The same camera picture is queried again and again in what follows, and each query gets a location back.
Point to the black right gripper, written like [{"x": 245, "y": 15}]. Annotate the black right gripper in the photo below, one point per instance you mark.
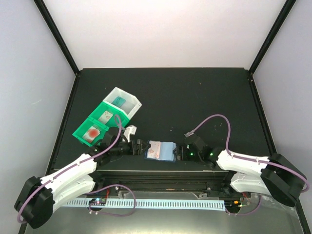
[{"x": 181, "y": 153}]

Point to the white storage bin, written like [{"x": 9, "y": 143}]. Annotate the white storage bin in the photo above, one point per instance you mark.
[{"x": 130, "y": 107}]

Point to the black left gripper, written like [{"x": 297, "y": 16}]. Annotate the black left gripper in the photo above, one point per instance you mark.
[{"x": 138, "y": 147}]

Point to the black frame post right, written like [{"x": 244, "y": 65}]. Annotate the black frame post right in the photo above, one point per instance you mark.
[{"x": 284, "y": 12}]

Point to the green middle storage bin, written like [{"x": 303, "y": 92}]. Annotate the green middle storage bin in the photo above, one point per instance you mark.
[{"x": 104, "y": 106}]

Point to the teal VIP card in bin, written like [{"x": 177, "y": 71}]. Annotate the teal VIP card in bin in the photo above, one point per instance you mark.
[{"x": 118, "y": 101}]

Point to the white pink VIP card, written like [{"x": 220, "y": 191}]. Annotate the white pink VIP card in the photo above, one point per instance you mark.
[{"x": 154, "y": 150}]

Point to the white slotted cable duct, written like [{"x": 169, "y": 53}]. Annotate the white slotted cable duct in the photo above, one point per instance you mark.
[{"x": 215, "y": 205}]

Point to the black frame post left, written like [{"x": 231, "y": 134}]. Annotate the black frame post left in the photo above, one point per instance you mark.
[{"x": 40, "y": 4}]

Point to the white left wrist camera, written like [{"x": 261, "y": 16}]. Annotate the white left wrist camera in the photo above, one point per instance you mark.
[{"x": 130, "y": 130}]

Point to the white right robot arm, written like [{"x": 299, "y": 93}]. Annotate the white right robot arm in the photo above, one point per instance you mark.
[{"x": 273, "y": 175}]

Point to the navy blue card holder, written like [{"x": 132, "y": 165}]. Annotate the navy blue card holder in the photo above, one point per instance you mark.
[{"x": 166, "y": 152}]

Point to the white red card in bin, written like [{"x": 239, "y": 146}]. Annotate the white red card in bin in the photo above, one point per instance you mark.
[{"x": 91, "y": 134}]

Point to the green end storage bin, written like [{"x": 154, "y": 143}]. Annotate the green end storage bin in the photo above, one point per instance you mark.
[{"x": 81, "y": 130}]

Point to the black frame post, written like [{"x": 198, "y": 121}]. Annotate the black frame post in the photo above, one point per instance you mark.
[
  {"x": 40, "y": 4},
  {"x": 284, "y": 12}
]

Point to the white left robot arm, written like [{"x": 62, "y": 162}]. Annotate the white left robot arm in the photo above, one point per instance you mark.
[{"x": 40, "y": 197}]

